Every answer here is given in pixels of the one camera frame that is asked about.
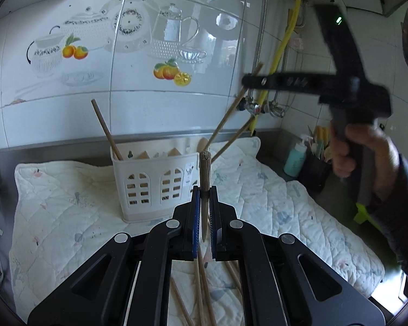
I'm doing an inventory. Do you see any metal water valve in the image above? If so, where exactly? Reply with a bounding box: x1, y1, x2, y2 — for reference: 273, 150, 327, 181
239, 96, 264, 115
264, 100, 287, 118

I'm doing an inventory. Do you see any corrugated metal hose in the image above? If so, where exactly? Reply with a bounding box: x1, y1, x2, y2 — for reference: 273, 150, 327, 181
253, 0, 270, 73

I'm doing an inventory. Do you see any person's right hand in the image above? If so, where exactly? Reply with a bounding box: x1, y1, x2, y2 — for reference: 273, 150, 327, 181
330, 120, 401, 202

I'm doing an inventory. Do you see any white plastic utensil holder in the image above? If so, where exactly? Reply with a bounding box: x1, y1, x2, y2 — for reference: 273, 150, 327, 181
110, 138, 202, 224

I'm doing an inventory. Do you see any black utensil container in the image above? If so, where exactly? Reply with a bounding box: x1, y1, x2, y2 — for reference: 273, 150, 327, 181
298, 149, 332, 193

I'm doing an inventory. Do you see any teal pump bottle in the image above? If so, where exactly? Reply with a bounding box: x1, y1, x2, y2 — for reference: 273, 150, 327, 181
283, 134, 308, 178

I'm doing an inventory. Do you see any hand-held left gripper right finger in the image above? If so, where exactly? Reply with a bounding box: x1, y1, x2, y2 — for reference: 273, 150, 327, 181
209, 186, 386, 326

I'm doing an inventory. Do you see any wooden chopstick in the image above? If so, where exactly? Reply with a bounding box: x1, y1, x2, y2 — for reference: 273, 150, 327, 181
91, 99, 124, 161
199, 151, 212, 244
207, 62, 264, 152
211, 115, 258, 163

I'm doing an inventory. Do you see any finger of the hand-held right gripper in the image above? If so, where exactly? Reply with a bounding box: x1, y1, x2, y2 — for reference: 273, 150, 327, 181
241, 72, 327, 91

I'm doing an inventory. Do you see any green plastic object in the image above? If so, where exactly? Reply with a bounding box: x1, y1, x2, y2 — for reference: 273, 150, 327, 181
355, 202, 379, 225

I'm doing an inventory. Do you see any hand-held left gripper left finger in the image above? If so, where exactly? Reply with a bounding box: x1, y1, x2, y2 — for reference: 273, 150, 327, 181
27, 187, 201, 326

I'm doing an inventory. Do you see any group of wooden chopsticks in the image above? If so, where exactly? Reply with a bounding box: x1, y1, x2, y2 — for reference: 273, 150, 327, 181
170, 244, 244, 326

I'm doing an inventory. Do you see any yellow handled utensil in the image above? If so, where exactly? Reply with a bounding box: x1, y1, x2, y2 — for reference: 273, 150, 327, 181
312, 125, 328, 153

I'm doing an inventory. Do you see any white quilted mat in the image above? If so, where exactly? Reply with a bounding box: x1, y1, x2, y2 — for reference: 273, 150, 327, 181
8, 136, 385, 326

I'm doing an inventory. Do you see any yellow gas hose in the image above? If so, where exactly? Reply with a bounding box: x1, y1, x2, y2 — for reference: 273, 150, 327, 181
248, 0, 302, 134

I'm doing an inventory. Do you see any person's right forearm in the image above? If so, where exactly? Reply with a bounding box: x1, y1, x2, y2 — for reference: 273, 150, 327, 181
366, 153, 408, 281

